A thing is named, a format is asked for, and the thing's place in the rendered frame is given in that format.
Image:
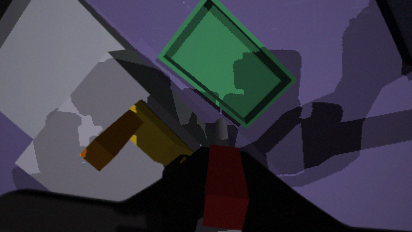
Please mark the yellow wheel chock with orange handle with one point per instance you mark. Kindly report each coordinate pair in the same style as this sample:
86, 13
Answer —
145, 129

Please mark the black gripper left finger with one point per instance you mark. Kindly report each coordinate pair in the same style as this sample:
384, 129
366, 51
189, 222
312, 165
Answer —
170, 204

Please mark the green tray floor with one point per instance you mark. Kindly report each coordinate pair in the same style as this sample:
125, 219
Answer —
216, 53

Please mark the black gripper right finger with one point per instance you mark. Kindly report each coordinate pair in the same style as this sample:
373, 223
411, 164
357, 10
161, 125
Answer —
274, 206

